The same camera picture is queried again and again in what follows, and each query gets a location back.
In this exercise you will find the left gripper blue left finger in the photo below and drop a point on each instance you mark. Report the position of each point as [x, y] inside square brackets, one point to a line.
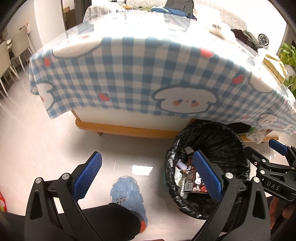
[70, 188]

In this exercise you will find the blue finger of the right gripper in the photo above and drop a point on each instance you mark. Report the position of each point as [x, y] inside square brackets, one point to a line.
[257, 159]
[284, 150]

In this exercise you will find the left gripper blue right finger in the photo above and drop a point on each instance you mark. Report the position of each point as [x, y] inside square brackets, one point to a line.
[221, 186]

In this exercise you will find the white tissue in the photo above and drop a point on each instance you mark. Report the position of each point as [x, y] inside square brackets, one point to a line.
[180, 173]

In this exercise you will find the black lined trash bin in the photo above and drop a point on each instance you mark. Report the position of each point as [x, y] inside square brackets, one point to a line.
[212, 149]

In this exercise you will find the person's right hand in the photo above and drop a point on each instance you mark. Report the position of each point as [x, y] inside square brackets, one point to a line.
[279, 207]

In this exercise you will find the clear plastic bag under table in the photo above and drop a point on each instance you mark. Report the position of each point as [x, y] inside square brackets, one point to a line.
[256, 135]

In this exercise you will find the blue fuzzy slipper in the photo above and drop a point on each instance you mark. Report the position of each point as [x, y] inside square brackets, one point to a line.
[126, 192]

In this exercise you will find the gold snack bag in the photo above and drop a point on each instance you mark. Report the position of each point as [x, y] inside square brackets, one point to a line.
[275, 67]

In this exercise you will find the green potted plant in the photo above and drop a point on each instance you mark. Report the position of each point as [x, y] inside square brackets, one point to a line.
[287, 57]

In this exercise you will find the small white fan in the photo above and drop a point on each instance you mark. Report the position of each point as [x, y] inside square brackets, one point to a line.
[263, 39]

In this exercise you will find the dark clothes pile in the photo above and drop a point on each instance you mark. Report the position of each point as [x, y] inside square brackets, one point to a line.
[247, 38]

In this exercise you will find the blue checkered cartoon tablecloth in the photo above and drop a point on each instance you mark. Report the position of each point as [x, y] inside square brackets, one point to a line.
[159, 64]

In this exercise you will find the grey sofa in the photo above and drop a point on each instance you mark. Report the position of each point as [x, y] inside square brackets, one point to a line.
[200, 7]

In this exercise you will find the black backpack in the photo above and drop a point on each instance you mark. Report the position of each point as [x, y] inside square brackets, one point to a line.
[181, 8]

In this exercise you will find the blue clothing on sofa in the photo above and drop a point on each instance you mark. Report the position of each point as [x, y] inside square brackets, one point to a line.
[169, 11]

